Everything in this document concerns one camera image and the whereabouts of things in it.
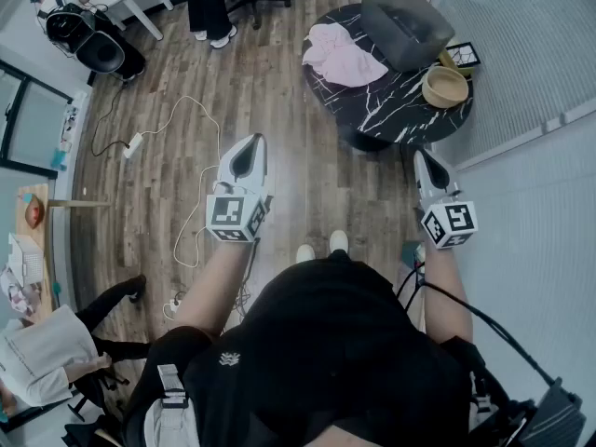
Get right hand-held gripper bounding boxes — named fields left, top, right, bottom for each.
left=413, top=148, right=480, bottom=251

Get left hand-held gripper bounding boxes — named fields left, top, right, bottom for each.
left=204, top=132, right=276, bottom=244

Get grey transparent storage bin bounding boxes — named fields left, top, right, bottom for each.
left=360, top=0, right=456, bottom=73

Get pink clothes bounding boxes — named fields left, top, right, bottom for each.
left=302, top=22, right=390, bottom=86

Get person's left forearm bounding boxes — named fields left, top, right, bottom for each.
left=174, top=237, right=255, bottom=337

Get person's right forearm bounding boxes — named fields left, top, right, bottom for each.
left=421, top=244, right=475, bottom=344

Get white perforated plastic basket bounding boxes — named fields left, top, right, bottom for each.
left=7, top=233, right=47, bottom=284

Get teal container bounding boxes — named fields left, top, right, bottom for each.
left=400, top=241, right=426, bottom=270

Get round black marble table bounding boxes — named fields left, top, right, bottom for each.
left=301, top=2, right=475, bottom=154

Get white power strip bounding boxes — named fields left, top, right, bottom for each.
left=122, top=131, right=144, bottom=160

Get black framed picture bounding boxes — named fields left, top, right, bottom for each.
left=439, top=41, right=482, bottom=79

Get black office chair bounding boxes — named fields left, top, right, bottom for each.
left=223, top=0, right=292, bottom=31

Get black shell chair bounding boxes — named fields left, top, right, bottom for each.
left=74, top=30, right=127, bottom=75

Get person's black clothing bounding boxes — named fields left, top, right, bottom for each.
left=121, top=249, right=490, bottom=447

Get light wooden desk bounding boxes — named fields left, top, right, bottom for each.
left=15, top=182, right=113, bottom=325

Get black framed glass door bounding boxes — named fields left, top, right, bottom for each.
left=0, top=58, right=75, bottom=179

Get brown bowl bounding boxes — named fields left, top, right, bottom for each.
left=25, top=197, right=47, bottom=228

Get pile of crumpled papers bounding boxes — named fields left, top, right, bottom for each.
left=0, top=267, right=43, bottom=316

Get black shoulder-mounted device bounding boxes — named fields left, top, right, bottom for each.
left=514, top=377, right=588, bottom=447

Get thin black cable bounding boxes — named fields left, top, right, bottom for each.
left=232, top=239, right=260, bottom=318

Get thick black cable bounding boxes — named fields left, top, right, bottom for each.
left=395, top=267, right=562, bottom=388

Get grey harness strap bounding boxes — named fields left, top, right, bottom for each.
left=467, top=372, right=494, bottom=430

